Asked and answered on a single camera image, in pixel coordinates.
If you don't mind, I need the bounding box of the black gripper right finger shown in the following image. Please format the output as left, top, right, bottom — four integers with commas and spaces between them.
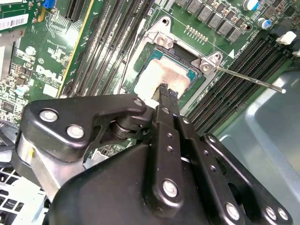
167, 88, 293, 225

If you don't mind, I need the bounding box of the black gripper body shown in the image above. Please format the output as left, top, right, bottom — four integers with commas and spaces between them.
48, 142, 258, 225

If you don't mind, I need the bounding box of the silver CPU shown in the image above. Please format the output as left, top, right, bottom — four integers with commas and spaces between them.
133, 49, 199, 105

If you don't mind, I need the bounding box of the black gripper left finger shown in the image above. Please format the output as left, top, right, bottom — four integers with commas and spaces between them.
21, 83, 186, 208

